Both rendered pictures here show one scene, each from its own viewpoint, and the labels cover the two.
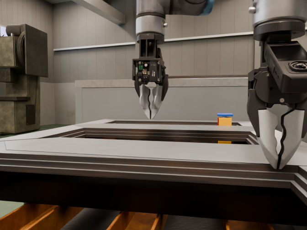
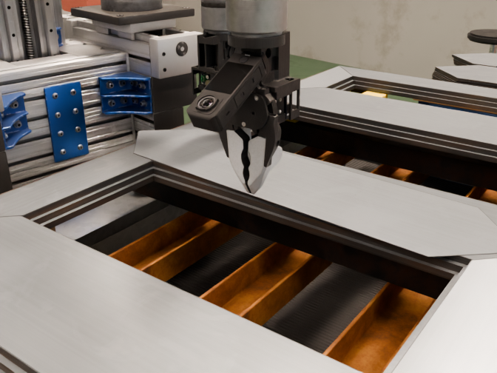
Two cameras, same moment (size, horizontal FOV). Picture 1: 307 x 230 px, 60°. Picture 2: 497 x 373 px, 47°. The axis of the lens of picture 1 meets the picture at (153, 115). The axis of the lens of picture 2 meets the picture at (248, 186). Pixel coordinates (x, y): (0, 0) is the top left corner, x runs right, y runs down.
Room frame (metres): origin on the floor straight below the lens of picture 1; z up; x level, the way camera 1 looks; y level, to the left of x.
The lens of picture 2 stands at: (1.36, 0.31, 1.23)
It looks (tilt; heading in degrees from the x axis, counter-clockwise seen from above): 24 degrees down; 205
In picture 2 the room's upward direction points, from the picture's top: straight up
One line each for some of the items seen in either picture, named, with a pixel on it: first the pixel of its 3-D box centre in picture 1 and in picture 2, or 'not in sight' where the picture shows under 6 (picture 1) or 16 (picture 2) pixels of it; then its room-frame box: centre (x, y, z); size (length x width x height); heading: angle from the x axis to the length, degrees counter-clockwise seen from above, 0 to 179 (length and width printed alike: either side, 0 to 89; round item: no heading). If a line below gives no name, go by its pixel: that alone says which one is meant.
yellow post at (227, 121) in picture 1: (224, 140); not in sight; (1.09, -0.29, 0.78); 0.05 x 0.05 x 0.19; 79
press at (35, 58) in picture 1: (15, 77); not in sight; (7.70, 3.97, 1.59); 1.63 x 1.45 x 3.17; 159
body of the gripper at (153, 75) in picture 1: (150, 60); (259, 80); (0.69, 0.01, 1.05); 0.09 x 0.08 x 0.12; 170
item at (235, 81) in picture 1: (198, 85); not in sight; (1.60, -0.27, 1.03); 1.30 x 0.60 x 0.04; 79
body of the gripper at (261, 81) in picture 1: (276, 68); (220, 64); (0.42, -0.19, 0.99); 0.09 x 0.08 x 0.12; 169
